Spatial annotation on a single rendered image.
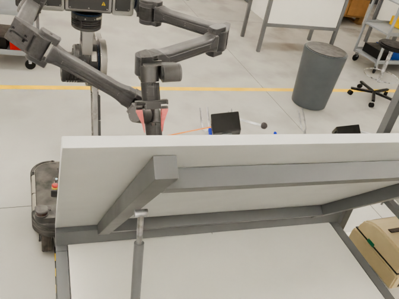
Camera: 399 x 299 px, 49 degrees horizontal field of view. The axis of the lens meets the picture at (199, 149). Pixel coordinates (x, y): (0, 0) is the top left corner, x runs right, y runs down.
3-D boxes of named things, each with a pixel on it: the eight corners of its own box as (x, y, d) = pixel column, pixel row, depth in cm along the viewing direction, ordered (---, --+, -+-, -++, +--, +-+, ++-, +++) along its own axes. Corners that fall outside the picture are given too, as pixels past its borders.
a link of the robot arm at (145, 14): (155, 13, 193) (155, 0, 190) (161, 21, 185) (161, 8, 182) (134, 13, 190) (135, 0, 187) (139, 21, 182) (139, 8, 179)
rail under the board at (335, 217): (55, 235, 159) (54, 222, 156) (331, 213, 198) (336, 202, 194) (55, 246, 155) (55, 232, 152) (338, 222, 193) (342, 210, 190)
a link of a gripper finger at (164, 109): (170, 132, 136) (167, 101, 134) (146, 133, 135) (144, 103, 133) (168, 129, 142) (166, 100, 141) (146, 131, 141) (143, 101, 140)
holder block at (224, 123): (273, 151, 85) (266, 107, 87) (215, 157, 84) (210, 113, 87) (270, 156, 89) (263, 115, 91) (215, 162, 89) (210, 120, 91)
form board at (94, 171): (338, 207, 193) (338, 203, 193) (607, 139, 100) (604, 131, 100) (55, 228, 154) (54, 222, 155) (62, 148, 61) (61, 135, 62)
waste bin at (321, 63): (281, 101, 477) (298, 46, 443) (295, 89, 512) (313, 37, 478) (321, 117, 461) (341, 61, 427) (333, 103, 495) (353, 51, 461)
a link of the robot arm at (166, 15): (236, 47, 176) (240, 22, 170) (219, 56, 166) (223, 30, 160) (145, 18, 192) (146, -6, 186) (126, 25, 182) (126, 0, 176)
